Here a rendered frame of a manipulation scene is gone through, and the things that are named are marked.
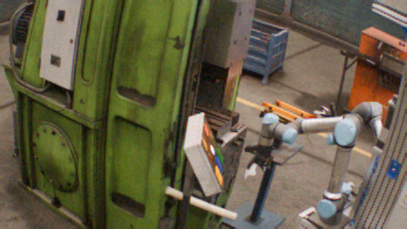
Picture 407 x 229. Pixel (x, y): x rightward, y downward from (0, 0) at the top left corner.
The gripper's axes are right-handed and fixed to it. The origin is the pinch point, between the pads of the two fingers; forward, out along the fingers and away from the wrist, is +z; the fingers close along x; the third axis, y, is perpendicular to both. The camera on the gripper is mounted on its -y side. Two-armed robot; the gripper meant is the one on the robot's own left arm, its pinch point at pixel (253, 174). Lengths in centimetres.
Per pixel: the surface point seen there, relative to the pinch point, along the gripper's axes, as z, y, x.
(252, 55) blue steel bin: 63, -280, 316
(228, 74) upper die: -38, -41, 12
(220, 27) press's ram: -65, -46, 4
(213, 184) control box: -5.9, 2.6, -32.9
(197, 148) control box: -23.9, -4.3, -40.0
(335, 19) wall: 33, -382, 716
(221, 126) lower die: -5.0, -43.0, 15.7
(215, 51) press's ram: -51, -46, 4
